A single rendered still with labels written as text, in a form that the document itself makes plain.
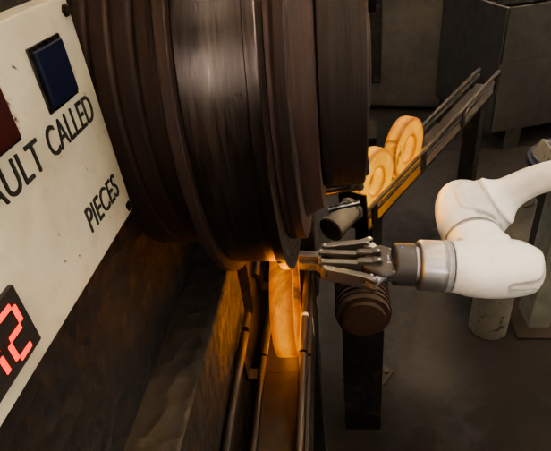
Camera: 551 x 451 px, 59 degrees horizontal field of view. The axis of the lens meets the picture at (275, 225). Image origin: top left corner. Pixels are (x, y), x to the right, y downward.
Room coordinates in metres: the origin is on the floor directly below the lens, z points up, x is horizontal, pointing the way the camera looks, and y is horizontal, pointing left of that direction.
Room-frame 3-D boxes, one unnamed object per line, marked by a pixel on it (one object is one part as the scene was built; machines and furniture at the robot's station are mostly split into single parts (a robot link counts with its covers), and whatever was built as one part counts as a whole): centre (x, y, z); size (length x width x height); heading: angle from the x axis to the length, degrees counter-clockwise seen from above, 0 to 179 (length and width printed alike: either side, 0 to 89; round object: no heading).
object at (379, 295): (0.88, -0.19, 0.27); 0.22 x 0.13 x 0.53; 171
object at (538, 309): (1.13, -0.84, 0.31); 0.24 x 0.16 x 0.62; 171
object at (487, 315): (1.12, -0.67, 0.26); 0.12 x 0.12 x 0.52
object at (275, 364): (0.60, 0.00, 0.66); 0.19 x 0.07 x 0.01; 171
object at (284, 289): (0.57, 0.00, 0.75); 0.18 x 0.03 x 0.18; 172
